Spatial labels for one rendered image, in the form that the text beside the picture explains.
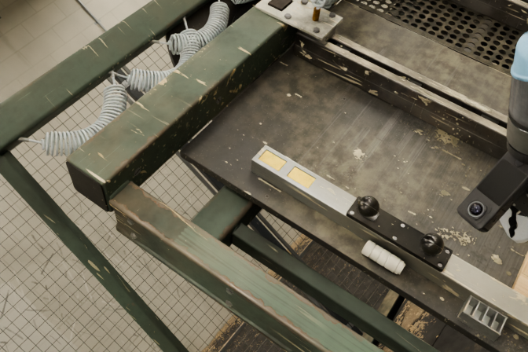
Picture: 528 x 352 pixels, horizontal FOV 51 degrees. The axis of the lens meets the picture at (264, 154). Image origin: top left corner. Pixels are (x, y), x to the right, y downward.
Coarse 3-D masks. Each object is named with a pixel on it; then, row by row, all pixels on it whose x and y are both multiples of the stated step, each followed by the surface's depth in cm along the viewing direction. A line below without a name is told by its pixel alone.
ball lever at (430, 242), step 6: (426, 234) 90; (432, 234) 90; (420, 240) 91; (426, 240) 89; (432, 240) 89; (438, 240) 89; (420, 246) 91; (426, 246) 89; (432, 246) 89; (438, 246) 89; (426, 252) 90; (432, 252) 89; (438, 252) 89
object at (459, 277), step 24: (264, 168) 111; (288, 168) 111; (288, 192) 111; (312, 192) 107; (336, 192) 108; (336, 216) 107; (384, 240) 102; (408, 264) 103; (456, 264) 100; (456, 288) 99; (480, 288) 97; (504, 288) 97; (504, 312) 95
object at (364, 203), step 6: (366, 198) 93; (372, 198) 93; (360, 204) 93; (366, 204) 92; (372, 204) 92; (378, 204) 93; (360, 210) 93; (366, 210) 92; (372, 210) 92; (378, 210) 93; (366, 216) 93; (372, 216) 93
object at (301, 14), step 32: (320, 0) 125; (320, 32) 128; (320, 64) 135; (352, 64) 129; (384, 64) 128; (384, 96) 129; (416, 96) 124; (448, 96) 123; (448, 128) 124; (480, 128) 119
